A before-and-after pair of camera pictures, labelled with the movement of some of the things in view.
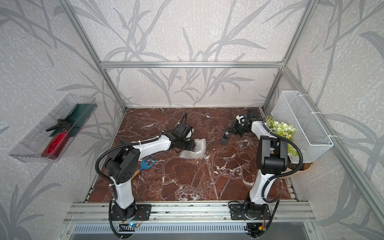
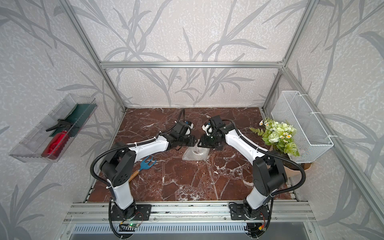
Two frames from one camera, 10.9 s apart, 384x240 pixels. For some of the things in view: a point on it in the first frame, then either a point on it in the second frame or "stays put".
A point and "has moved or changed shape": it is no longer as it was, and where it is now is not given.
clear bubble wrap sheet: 198,153 has moved or changed shape
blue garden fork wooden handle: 144,165 stays put
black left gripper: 192,145 stays put
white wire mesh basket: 291,107 stays put
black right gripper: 234,128 -> 204,144
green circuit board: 132,224 stays put
